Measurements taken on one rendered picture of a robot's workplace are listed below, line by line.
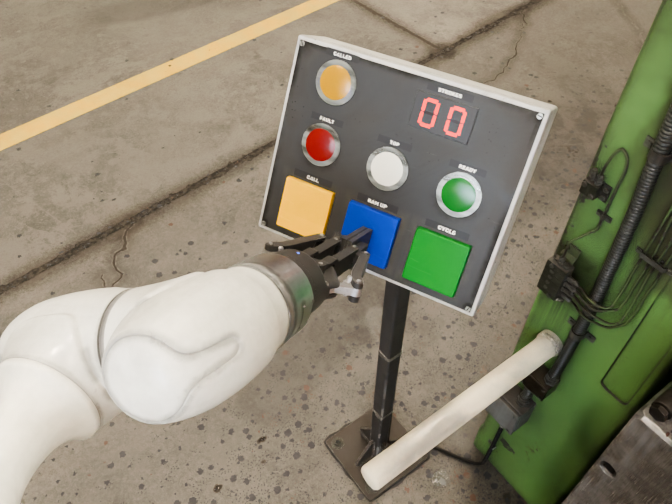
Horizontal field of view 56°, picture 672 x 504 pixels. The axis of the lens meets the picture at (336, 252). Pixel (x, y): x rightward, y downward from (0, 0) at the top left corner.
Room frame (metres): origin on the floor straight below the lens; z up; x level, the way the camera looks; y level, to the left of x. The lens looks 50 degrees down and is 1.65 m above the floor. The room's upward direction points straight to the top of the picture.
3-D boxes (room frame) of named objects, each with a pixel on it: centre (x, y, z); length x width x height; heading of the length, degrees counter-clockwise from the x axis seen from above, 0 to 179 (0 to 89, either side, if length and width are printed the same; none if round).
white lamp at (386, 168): (0.61, -0.07, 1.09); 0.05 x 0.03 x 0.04; 36
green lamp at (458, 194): (0.56, -0.15, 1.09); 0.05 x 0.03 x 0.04; 36
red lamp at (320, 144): (0.66, 0.02, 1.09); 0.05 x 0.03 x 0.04; 36
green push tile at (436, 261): (0.52, -0.13, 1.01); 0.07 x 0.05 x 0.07; 61
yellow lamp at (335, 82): (0.70, 0.00, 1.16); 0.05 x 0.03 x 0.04; 36
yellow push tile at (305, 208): (0.62, 0.04, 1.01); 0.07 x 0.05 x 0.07; 61
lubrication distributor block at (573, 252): (0.65, -0.38, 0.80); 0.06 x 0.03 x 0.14; 36
